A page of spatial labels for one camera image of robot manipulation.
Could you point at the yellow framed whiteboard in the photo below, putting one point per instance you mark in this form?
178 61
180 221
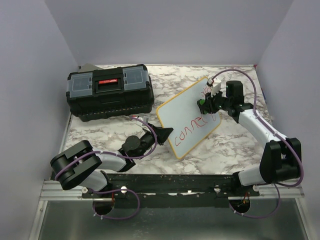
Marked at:
182 113

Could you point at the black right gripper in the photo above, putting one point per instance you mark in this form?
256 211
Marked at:
208 105

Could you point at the black plastic toolbox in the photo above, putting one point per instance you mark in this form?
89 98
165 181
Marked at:
112 92

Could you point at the green whiteboard eraser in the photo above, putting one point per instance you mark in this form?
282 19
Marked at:
202 106

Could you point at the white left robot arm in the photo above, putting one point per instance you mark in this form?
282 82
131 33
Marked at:
83 165

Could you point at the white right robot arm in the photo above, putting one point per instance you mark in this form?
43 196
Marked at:
281 158

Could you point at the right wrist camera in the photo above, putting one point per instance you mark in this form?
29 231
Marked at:
214 83

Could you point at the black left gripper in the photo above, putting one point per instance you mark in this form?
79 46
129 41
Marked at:
162 133

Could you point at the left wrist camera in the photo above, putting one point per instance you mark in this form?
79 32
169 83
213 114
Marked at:
143 118

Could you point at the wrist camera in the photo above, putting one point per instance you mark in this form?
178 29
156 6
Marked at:
214 83
143 118

